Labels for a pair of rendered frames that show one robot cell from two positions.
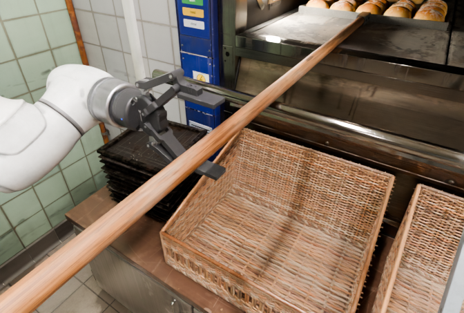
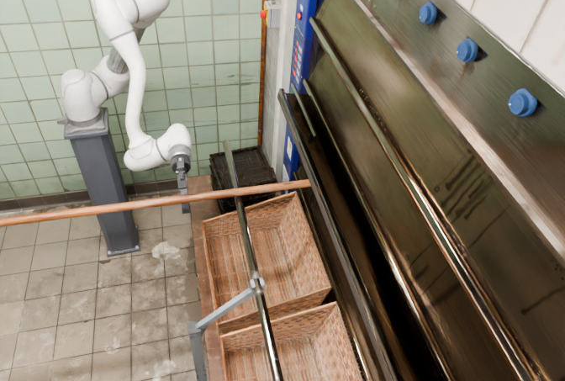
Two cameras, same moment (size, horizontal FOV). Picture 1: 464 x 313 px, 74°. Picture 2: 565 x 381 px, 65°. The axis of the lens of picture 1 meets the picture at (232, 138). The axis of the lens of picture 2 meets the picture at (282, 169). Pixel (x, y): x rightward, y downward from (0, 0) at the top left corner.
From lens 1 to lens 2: 1.38 m
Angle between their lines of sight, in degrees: 33
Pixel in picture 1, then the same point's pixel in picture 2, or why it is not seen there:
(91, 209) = (199, 184)
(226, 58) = not seen: hidden behind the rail
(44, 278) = (102, 209)
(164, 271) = (199, 243)
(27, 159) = (139, 162)
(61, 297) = (176, 222)
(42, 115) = (151, 148)
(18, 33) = (221, 49)
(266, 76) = not seen: hidden behind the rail
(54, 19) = (249, 44)
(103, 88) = (174, 150)
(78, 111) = (165, 152)
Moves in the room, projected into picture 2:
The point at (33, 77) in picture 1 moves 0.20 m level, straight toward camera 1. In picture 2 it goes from (221, 77) to (212, 96)
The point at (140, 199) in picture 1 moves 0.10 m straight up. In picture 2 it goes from (137, 203) to (132, 185)
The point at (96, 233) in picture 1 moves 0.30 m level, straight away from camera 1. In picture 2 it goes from (119, 206) to (152, 151)
